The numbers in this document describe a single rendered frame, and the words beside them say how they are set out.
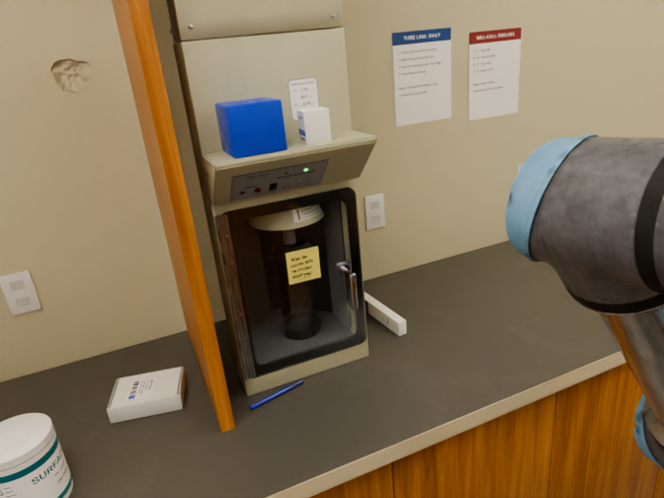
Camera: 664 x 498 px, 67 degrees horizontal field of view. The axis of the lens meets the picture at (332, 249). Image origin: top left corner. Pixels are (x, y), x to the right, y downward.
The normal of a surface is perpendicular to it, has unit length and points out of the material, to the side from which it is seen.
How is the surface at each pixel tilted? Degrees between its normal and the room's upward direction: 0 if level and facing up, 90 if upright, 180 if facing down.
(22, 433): 0
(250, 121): 90
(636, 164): 38
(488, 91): 90
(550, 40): 90
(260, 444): 0
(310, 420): 0
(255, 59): 90
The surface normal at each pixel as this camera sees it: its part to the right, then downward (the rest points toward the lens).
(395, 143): 0.40, 0.31
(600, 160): -0.64, -0.59
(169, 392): -0.09, -0.92
